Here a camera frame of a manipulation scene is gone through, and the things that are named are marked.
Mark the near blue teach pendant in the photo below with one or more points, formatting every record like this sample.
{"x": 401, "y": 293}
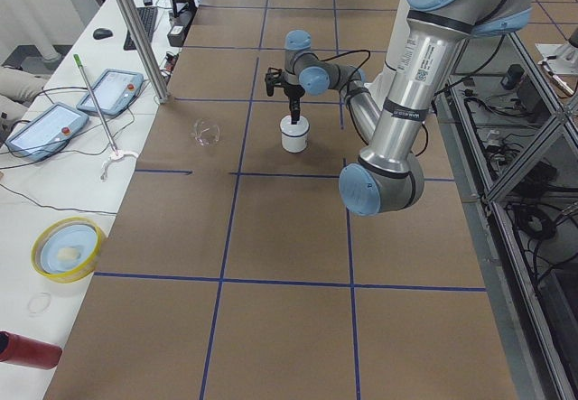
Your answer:
{"x": 48, "y": 133}

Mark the black computer mouse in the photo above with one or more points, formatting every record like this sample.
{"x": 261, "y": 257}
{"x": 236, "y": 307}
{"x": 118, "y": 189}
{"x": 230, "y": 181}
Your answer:
{"x": 102, "y": 33}

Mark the red bottle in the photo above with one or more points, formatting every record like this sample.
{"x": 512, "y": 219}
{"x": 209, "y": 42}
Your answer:
{"x": 26, "y": 352}

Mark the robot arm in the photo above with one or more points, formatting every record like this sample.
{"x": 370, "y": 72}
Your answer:
{"x": 387, "y": 176}

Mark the metal rod green tip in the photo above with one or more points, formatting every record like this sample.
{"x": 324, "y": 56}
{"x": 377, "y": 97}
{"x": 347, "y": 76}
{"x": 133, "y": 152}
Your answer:
{"x": 92, "y": 95}

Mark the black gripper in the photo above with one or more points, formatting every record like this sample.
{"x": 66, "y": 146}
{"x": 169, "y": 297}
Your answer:
{"x": 293, "y": 92}

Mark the yellow tape roll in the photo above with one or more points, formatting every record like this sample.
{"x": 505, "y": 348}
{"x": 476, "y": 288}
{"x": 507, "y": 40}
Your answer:
{"x": 68, "y": 250}

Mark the blue teach pendant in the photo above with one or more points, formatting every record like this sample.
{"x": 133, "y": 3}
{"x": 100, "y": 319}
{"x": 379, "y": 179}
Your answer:
{"x": 48, "y": 133}
{"x": 116, "y": 89}

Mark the far blue teach pendant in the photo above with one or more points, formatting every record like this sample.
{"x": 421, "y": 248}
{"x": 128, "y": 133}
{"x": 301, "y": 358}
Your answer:
{"x": 116, "y": 89}

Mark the white plastic hook piece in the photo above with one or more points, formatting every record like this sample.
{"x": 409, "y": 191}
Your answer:
{"x": 115, "y": 157}

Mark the aluminium frame post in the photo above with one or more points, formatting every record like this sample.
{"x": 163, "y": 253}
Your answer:
{"x": 144, "y": 48}

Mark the clear glass funnel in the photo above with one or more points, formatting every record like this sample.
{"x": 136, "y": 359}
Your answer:
{"x": 205, "y": 132}

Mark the white enamel mug lid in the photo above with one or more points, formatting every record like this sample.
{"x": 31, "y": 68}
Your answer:
{"x": 299, "y": 128}

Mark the white enamel mug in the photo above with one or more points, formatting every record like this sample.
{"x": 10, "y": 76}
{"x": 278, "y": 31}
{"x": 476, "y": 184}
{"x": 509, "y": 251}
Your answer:
{"x": 294, "y": 144}

